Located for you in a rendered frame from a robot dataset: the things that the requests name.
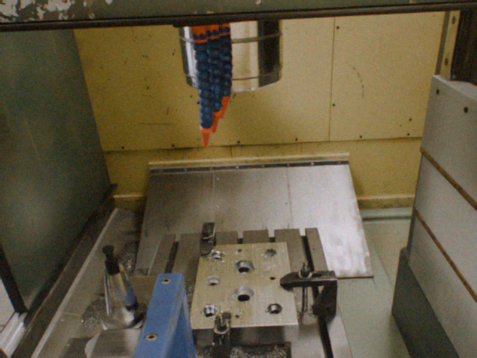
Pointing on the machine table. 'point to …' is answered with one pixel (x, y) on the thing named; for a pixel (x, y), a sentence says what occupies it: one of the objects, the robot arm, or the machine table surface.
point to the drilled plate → (245, 327)
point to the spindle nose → (244, 54)
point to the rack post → (183, 333)
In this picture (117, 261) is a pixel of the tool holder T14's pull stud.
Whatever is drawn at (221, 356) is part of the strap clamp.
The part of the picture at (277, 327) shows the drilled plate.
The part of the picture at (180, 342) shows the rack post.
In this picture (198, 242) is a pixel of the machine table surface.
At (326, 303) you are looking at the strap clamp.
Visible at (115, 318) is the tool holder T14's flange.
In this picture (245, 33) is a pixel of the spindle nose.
